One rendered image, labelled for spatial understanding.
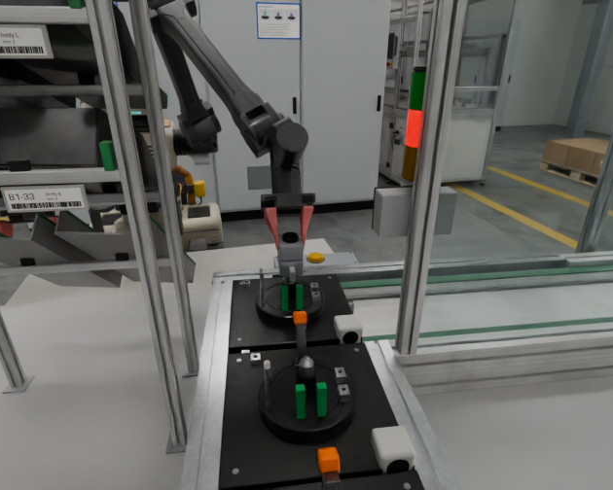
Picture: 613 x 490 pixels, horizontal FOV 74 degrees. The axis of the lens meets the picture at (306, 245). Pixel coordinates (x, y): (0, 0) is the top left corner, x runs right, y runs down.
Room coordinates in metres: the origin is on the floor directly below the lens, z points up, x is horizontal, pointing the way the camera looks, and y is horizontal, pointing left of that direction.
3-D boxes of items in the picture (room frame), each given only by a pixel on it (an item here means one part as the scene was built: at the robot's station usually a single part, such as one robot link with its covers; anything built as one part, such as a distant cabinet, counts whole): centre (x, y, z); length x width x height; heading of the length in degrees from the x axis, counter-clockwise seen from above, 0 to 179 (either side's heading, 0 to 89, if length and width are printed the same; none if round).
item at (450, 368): (0.71, -0.27, 0.91); 0.84 x 0.28 x 0.10; 97
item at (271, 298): (0.69, 0.03, 0.98); 0.14 x 0.14 x 0.02
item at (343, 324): (0.61, -0.08, 0.97); 0.05 x 0.05 x 0.04; 7
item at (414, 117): (0.60, -0.17, 1.33); 0.05 x 0.05 x 0.05
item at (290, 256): (0.68, 0.03, 1.09); 0.08 x 0.04 x 0.07; 8
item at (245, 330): (0.69, 0.03, 0.96); 0.24 x 0.24 x 0.02; 7
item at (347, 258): (0.92, -0.02, 0.93); 0.21 x 0.07 x 0.06; 97
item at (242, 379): (0.44, 0.00, 1.01); 0.24 x 0.24 x 0.13; 7
